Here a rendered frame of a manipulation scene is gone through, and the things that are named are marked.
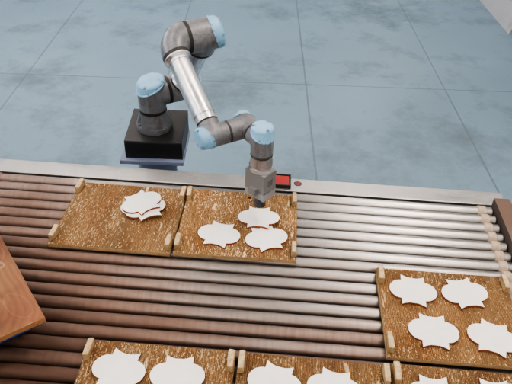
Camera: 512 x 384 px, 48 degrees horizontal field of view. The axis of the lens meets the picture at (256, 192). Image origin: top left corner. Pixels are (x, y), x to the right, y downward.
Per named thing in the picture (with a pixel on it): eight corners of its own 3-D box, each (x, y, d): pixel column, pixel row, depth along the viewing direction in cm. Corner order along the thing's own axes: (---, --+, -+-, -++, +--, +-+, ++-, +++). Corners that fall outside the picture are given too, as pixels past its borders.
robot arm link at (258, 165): (263, 164, 185) (244, 154, 189) (262, 175, 187) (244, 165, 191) (277, 154, 189) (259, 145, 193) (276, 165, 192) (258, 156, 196)
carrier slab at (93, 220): (81, 184, 221) (81, 181, 220) (187, 193, 219) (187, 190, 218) (48, 247, 193) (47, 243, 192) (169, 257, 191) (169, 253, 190)
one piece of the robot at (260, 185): (238, 161, 189) (238, 200, 199) (259, 172, 184) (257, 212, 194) (257, 149, 195) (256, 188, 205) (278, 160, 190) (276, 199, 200)
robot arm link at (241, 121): (220, 113, 191) (235, 129, 184) (250, 105, 195) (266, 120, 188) (221, 133, 196) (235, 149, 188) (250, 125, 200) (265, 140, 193)
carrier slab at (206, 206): (189, 192, 219) (188, 189, 218) (296, 199, 218) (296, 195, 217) (173, 256, 192) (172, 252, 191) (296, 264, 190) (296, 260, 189)
